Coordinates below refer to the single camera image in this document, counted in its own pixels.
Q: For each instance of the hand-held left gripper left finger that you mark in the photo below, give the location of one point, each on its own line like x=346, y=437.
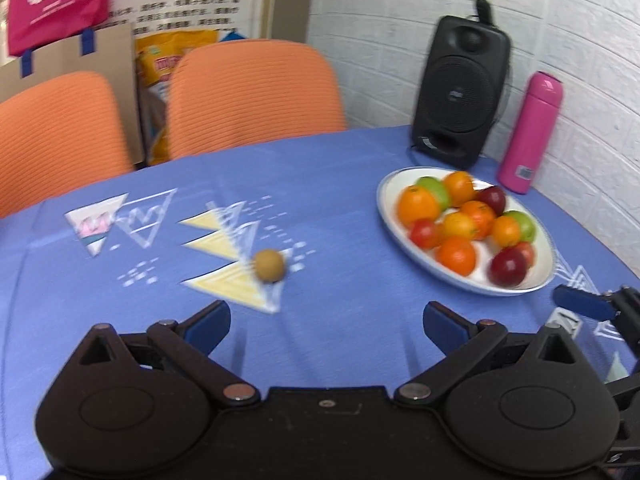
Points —
x=207, y=325

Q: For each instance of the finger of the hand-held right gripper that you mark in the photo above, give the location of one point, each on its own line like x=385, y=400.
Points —
x=580, y=300
x=631, y=410

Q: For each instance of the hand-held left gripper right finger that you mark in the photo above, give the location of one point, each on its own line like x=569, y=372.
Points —
x=445, y=325

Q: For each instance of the deep orange tangerine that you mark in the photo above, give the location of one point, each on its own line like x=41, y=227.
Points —
x=480, y=212
x=456, y=256

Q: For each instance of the pink red plum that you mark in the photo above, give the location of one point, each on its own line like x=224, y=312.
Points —
x=526, y=254

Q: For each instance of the dark red plum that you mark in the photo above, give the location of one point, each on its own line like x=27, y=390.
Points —
x=492, y=200
x=507, y=267

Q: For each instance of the brown longan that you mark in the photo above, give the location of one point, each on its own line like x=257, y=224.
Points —
x=270, y=266

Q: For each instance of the red green plum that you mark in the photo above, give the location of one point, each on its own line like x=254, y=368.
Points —
x=425, y=233

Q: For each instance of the small kumquat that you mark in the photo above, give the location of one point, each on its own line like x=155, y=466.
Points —
x=457, y=225
x=505, y=231

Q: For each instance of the smooth orange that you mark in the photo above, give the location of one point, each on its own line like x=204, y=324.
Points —
x=417, y=205
x=460, y=187

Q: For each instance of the white oval plate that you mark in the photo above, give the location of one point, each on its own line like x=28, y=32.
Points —
x=389, y=210

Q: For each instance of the blue printed tablecloth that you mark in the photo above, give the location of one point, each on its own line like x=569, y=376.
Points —
x=325, y=220

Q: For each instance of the pink bottle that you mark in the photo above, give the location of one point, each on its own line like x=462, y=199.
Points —
x=535, y=130

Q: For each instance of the orange chair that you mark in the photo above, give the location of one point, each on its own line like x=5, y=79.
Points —
x=55, y=135
x=250, y=95

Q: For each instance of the black speaker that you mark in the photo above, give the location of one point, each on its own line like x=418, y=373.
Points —
x=460, y=90

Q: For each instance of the yellow snack bag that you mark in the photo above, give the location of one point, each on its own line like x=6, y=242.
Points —
x=160, y=60

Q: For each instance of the magenta fabric bag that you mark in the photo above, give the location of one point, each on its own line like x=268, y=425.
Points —
x=55, y=10

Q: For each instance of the wall poster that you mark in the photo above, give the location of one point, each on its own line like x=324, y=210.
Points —
x=200, y=0

